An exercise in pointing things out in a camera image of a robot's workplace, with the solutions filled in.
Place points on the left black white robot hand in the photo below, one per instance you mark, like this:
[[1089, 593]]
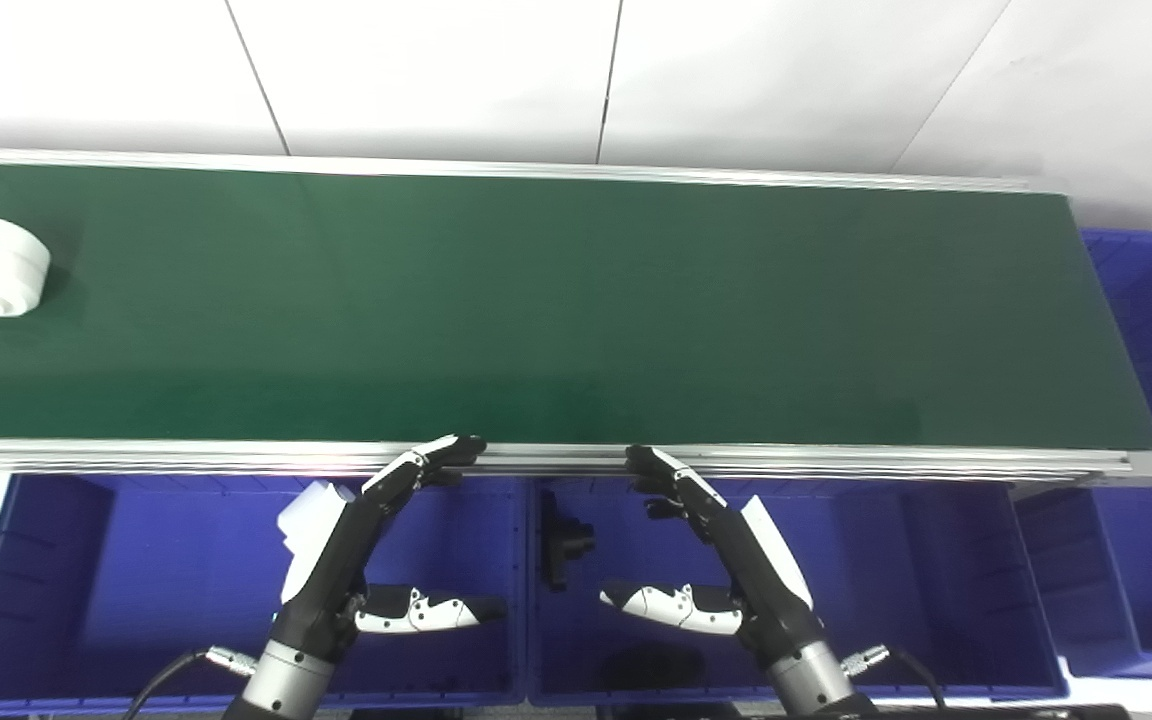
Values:
[[336, 570]]

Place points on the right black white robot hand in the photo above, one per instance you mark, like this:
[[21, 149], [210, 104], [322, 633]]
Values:
[[766, 590]]

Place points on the white angular plastic part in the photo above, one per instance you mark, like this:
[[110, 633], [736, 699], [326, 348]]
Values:
[[294, 520]]

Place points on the black flat part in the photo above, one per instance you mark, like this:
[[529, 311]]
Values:
[[651, 668]]

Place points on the green conveyor belt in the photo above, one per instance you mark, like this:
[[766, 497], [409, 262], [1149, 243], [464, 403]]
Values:
[[576, 300]]

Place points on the black bracket part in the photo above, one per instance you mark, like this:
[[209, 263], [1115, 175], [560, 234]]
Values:
[[566, 545]]

